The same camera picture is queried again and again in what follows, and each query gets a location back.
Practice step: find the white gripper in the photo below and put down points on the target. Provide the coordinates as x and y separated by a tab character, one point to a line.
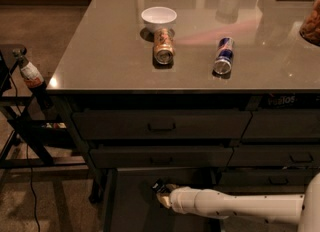
181	199

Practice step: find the blue rxbar blueberry wrapper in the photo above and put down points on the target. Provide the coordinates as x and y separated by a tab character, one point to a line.
160	187

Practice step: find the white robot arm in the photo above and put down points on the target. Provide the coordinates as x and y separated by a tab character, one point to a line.
300	209

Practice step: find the open bottom drawer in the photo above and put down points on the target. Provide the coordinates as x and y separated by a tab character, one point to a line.
130	205

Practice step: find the middle left drawer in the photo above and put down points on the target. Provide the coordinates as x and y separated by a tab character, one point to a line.
160	156

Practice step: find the bottom right drawer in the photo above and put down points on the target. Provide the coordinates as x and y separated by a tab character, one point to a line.
270	181

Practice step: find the top left drawer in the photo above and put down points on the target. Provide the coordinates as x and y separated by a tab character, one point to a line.
160	124

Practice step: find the dark counter cabinet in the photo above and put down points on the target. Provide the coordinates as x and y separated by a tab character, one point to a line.
109	65

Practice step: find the top right drawer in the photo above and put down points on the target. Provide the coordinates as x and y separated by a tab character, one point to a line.
283	125

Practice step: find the blue red bull can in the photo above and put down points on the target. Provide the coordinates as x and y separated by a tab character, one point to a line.
224	57

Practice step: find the dark side stand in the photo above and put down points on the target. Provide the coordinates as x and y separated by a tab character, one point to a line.
31	130

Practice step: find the gold soda can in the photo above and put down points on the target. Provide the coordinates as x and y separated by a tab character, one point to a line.
163	49

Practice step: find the cheetos snack bag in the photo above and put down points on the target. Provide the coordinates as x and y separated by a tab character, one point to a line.
291	101

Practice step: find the white ceramic bowl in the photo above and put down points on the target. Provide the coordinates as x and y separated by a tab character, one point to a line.
156	18

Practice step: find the cola bottle with label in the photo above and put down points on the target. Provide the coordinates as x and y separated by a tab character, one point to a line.
33	79

